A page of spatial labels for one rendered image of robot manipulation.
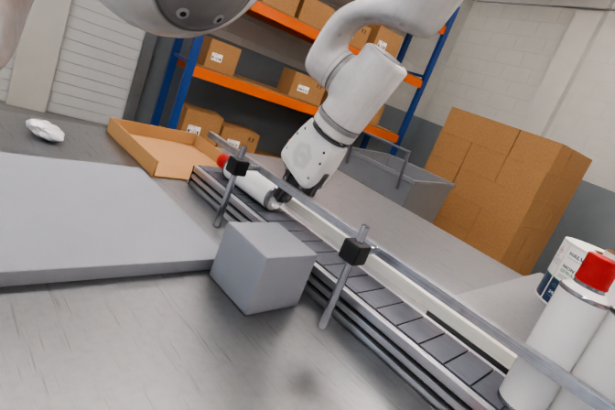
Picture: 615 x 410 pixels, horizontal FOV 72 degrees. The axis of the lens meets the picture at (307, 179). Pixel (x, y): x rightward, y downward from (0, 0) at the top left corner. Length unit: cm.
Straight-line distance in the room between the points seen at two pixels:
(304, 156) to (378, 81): 19
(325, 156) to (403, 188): 206
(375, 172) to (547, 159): 163
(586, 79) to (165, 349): 547
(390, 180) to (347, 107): 212
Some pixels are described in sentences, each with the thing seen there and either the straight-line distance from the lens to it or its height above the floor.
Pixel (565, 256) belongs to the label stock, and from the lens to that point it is 110.
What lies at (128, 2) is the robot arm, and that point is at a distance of 26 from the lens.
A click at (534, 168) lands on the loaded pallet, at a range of 397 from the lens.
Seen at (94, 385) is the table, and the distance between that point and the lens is 46.
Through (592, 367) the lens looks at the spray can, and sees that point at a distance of 58.
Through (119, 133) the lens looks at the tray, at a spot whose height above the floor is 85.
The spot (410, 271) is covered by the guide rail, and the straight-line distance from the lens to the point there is 60.
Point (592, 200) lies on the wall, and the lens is 533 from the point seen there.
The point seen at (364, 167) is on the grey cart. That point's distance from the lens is 289.
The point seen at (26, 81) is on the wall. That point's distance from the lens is 449.
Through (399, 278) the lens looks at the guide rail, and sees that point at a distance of 70.
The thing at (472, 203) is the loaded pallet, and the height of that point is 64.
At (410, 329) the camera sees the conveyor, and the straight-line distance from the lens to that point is 64.
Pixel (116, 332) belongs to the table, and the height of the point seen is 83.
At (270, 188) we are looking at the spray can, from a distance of 82.
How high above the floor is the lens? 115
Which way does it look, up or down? 13 degrees down
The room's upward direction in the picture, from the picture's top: 21 degrees clockwise
